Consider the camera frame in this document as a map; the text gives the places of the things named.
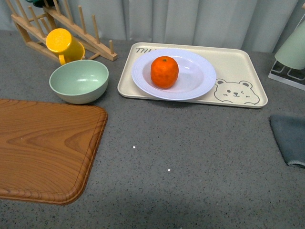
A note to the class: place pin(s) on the white cup holder stand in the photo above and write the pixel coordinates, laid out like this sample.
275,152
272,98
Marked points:
289,76

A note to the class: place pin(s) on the dark green object on rack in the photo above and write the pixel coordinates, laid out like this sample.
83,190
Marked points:
40,3

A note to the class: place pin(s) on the yellow plastic mug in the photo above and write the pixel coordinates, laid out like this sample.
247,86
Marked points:
66,47

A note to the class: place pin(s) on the white round plate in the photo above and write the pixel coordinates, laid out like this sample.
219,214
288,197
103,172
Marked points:
196,75

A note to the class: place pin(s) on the dark grey cloth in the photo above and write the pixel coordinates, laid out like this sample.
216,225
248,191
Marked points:
289,133

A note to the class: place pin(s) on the light green bowl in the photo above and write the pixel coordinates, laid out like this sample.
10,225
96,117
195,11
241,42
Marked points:
80,82

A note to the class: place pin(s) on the brown wooden cutting board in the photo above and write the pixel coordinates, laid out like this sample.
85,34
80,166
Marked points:
47,149

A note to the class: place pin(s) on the wooden dish rack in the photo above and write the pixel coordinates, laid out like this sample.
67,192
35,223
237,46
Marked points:
34,28

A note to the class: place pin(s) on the light green upturned cup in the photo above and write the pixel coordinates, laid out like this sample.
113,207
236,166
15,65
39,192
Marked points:
292,52

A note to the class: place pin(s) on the beige bear serving tray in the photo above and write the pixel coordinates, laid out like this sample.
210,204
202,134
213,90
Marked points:
237,83

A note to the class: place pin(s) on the orange mandarin fruit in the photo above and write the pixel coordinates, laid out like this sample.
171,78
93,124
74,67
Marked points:
164,72

